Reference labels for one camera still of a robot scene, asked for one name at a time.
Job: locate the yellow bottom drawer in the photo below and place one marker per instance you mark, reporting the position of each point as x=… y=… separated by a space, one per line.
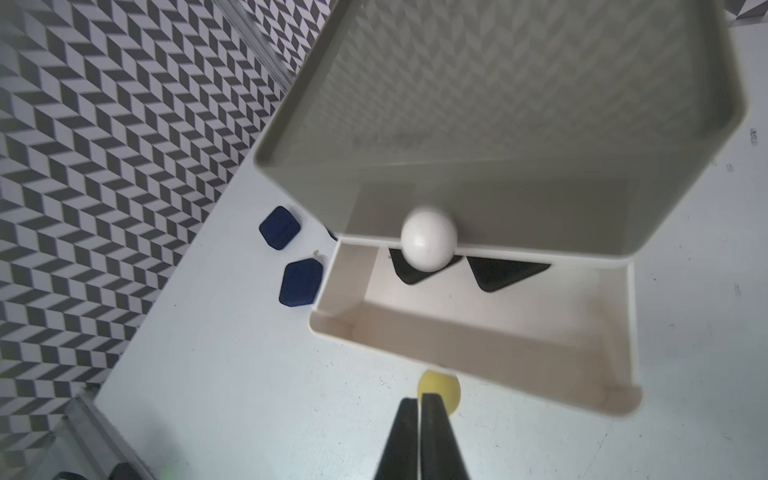
x=445 y=385

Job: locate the aluminium corner post left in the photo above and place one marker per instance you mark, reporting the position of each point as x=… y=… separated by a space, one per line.
x=248 y=29

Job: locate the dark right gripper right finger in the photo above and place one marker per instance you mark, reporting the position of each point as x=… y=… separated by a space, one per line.
x=440 y=456

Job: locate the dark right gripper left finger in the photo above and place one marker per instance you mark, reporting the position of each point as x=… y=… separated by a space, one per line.
x=399 y=460

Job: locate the three-tier drawer cabinet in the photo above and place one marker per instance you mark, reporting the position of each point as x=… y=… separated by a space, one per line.
x=559 y=127

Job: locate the navy brooch box one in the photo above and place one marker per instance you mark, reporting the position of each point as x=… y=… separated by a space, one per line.
x=279 y=228

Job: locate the navy brooch box two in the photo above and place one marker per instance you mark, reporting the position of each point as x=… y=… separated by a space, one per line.
x=331 y=234

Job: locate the navy brooch box three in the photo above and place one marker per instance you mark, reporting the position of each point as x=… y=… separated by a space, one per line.
x=301 y=282

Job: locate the grey top drawer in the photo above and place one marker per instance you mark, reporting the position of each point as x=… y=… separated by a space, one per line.
x=429 y=238

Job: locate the black brooch box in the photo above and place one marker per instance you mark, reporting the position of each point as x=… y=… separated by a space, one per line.
x=493 y=275
x=410 y=275

